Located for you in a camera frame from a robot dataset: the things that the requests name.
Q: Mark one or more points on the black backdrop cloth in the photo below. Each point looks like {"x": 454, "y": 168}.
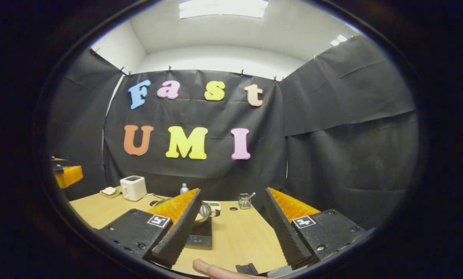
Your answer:
{"x": 216, "y": 116}

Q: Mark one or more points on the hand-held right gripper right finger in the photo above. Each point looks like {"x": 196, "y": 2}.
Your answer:
{"x": 284, "y": 232}

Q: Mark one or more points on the white divided grain tray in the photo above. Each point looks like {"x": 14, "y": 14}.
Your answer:
{"x": 216, "y": 204}

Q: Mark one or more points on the stainless steel pot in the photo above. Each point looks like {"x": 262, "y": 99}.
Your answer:
{"x": 203, "y": 213}

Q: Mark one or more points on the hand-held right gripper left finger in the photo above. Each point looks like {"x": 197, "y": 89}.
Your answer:
{"x": 181, "y": 232}

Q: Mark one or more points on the sandwich on small plate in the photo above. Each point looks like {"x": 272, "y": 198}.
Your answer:
{"x": 109, "y": 191}

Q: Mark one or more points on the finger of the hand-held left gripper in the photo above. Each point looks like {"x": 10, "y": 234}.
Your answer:
{"x": 70, "y": 175}

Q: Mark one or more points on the ceiling light panel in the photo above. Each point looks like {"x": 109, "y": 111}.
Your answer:
{"x": 339, "y": 40}
{"x": 223, "y": 8}

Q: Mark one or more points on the silver drink bottle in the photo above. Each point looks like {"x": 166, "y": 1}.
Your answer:
{"x": 184, "y": 190}

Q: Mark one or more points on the white toaster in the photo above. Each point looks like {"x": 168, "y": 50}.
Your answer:
{"x": 133, "y": 189}

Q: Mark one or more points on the black induction cooktop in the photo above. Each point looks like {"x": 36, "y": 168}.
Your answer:
{"x": 201, "y": 236}

